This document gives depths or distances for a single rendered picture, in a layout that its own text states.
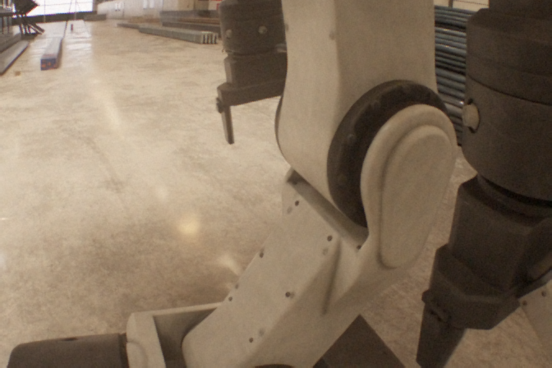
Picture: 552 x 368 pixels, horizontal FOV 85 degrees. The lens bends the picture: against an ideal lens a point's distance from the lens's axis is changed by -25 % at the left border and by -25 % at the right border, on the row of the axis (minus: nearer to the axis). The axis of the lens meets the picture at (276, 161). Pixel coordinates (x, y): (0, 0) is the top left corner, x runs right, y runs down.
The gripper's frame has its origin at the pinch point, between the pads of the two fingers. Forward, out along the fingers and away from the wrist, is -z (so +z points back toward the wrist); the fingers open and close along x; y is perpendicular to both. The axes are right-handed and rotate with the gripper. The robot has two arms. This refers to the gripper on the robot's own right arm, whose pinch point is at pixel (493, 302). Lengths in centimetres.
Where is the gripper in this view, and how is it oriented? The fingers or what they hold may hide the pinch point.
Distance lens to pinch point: 27.4
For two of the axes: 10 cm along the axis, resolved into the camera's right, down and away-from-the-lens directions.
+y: -3.8, -3.7, 8.5
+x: 9.2, -2.5, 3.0
